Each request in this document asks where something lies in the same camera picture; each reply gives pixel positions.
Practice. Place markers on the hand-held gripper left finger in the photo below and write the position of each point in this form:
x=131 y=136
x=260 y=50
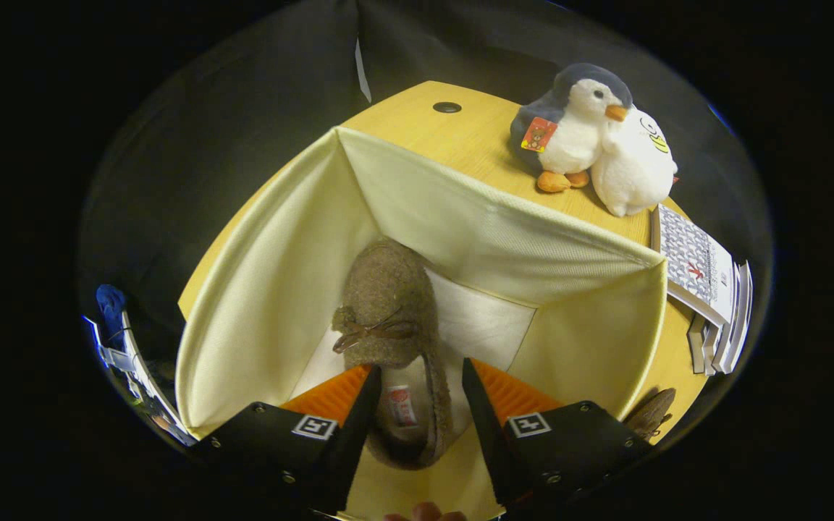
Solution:
x=348 y=441

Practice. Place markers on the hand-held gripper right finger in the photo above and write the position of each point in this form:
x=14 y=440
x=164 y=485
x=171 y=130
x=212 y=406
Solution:
x=489 y=427

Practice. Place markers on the brown fuzzy shoe with bow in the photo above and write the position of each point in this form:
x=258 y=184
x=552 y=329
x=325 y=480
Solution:
x=652 y=414
x=388 y=289

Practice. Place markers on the cream fabric storage box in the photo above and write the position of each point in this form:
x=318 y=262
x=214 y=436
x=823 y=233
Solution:
x=265 y=289

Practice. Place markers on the dark grey book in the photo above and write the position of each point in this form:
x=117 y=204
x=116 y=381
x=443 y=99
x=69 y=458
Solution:
x=699 y=344

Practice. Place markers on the white book with blue picture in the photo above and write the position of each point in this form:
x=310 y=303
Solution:
x=727 y=344

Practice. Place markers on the grey patterned book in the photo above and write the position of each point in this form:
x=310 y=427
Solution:
x=696 y=264

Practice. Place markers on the blue cloth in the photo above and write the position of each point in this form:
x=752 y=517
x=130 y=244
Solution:
x=109 y=304

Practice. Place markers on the white book with dark picture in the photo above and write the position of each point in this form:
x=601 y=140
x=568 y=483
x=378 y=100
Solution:
x=745 y=311

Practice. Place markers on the white duck plush toy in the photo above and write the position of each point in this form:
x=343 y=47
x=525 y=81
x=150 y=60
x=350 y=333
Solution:
x=630 y=174

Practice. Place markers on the grey penguin plush toy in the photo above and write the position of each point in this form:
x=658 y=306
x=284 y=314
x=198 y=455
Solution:
x=576 y=141

